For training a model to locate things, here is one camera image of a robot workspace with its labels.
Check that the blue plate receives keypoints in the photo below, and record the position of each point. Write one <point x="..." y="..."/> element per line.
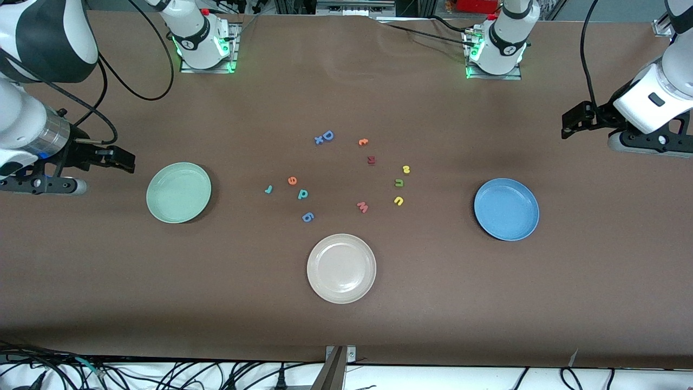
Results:
<point x="506" y="209"/>

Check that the blue foam capital D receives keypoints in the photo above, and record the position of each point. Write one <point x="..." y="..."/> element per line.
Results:
<point x="332" y="136"/>

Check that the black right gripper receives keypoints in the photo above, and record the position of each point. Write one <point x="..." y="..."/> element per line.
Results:
<point x="82" y="153"/>

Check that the beige plate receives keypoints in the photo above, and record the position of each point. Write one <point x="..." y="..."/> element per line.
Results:
<point x="341" y="268"/>

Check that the metal table clamp bracket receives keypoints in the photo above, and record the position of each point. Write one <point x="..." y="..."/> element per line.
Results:
<point x="351" y="355"/>

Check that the blue foam letter g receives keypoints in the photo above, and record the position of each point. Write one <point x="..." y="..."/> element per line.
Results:
<point x="304" y="218"/>

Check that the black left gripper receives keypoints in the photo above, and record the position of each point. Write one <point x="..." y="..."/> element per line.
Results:
<point x="602" y="115"/>

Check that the aluminium frame rail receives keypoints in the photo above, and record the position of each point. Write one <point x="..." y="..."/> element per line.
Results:
<point x="661" y="28"/>
<point x="354" y="6"/>

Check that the red box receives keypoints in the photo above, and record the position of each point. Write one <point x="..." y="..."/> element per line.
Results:
<point x="476" y="5"/>

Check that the pale green plate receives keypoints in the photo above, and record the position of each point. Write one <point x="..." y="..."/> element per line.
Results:
<point x="178" y="192"/>

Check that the black power plug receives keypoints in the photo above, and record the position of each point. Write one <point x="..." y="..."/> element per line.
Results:
<point x="281" y="382"/>

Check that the brown table cover sheet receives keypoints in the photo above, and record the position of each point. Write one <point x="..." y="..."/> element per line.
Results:
<point x="346" y="97"/>

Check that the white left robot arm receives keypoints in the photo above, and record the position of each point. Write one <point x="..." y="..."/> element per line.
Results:
<point x="660" y="92"/>

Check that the dark metal bar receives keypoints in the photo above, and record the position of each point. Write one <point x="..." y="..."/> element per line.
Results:
<point x="331" y="374"/>

